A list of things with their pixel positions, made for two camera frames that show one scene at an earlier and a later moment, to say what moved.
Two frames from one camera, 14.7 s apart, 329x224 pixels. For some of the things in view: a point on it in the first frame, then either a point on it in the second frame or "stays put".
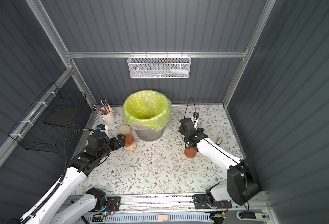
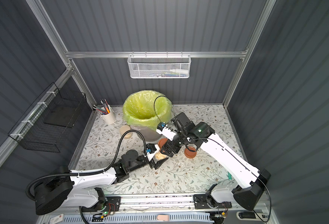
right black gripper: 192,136 -> 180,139
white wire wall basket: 159,66 stays put
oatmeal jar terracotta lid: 129,140 -> 161,143
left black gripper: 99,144 -> 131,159
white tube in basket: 179,71 stays put
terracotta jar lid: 190,153 stays put
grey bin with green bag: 148,113 stays put
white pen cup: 108,118 stays put
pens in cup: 105,108 stays put
